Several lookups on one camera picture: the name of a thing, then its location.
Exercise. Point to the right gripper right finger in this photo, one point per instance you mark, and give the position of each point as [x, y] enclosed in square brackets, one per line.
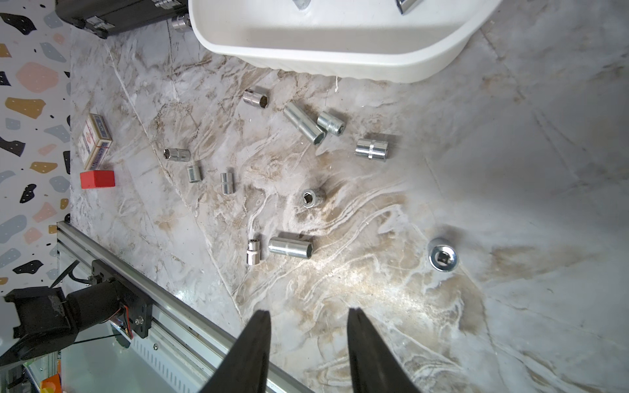
[373, 366]

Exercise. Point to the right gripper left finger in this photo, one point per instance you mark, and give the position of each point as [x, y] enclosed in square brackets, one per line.
[246, 365]

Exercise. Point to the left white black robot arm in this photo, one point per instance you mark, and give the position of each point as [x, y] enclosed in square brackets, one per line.
[41, 320]

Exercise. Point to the small chrome socket lower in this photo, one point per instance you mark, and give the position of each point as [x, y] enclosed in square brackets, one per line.
[253, 252]

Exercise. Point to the small chrome socket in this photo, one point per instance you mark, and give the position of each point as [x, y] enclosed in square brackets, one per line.
[253, 252]
[330, 124]

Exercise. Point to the wide upright chrome socket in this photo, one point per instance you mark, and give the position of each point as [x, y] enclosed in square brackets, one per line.
[442, 255]

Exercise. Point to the long chrome socket lower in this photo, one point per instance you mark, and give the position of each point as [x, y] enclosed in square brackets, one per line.
[290, 247]

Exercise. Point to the long chrome socket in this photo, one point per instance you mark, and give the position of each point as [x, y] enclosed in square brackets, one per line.
[304, 124]
[290, 247]

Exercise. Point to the chrome socket right row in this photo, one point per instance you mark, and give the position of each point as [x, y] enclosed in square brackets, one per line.
[227, 183]

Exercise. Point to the chrome socket row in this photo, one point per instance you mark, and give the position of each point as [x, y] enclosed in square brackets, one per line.
[194, 174]
[177, 154]
[227, 183]

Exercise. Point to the chrome socket middle row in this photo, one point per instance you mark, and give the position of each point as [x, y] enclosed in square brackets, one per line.
[194, 174]

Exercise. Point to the chrome socket with groove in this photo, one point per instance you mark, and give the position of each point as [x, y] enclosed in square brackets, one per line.
[372, 149]

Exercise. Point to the chrome socket left row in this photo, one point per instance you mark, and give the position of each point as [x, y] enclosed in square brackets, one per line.
[177, 154]

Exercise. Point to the long chrome socket upper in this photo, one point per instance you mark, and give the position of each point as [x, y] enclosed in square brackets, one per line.
[304, 124]

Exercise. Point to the small card box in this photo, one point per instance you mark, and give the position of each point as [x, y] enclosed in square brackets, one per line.
[95, 141]

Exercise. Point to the white plastic storage box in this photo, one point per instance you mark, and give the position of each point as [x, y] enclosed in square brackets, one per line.
[349, 39]

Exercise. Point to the red block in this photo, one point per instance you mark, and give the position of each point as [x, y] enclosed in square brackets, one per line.
[97, 179]

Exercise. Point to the black tool case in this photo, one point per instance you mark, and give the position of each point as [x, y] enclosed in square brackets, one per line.
[106, 18]

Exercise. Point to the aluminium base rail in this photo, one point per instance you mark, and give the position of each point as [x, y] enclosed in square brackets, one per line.
[182, 351]

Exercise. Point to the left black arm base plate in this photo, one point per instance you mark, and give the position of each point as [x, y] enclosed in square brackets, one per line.
[134, 304]

